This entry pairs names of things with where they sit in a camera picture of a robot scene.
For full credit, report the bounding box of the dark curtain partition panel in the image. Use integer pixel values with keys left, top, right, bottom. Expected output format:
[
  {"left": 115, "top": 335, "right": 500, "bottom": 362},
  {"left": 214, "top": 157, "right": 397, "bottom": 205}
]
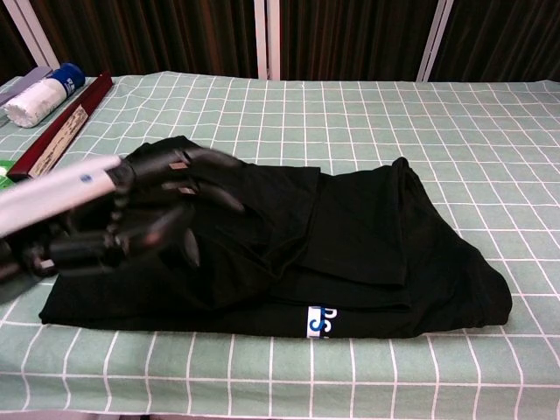
[
  {"left": 428, "top": 0, "right": 560, "bottom": 84},
  {"left": 269, "top": 0, "right": 454, "bottom": 82},
  {"left": 0, "top": 0, "right": 58, "bottom": 84},
  {"left": 25, "top": 0, "right": 268, "bottom": 80}
]

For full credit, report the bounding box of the black T-shirt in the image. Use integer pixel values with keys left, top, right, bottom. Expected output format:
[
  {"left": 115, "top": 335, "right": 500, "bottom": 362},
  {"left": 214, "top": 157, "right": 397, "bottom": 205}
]
[{"left": 38, "top": 135, "right": 513, "bottom": 340}]

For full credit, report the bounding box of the long dark red box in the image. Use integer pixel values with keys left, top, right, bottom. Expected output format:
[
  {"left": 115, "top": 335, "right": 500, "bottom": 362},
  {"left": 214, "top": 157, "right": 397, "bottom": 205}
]
[{"left": 6, "top": 71, "right": 113, "bottom": 183}]

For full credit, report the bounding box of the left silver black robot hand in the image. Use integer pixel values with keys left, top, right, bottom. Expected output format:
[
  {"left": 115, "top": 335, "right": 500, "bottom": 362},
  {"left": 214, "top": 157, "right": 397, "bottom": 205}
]
[{"left": 0, "top": 146, "right": 249, "bottom": 303}]

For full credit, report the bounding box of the white bottle with blue cap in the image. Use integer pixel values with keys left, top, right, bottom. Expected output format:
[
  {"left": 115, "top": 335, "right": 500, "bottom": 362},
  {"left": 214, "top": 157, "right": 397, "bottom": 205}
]
[{"left": 3, "top": 62, "right": 87, "bottom": 129}]

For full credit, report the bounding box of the green checked tablecloth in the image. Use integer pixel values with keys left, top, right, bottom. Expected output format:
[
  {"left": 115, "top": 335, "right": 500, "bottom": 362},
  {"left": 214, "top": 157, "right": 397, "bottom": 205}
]
[{"left": 0, "top": 72, "right": 560, "bottom": 420}]

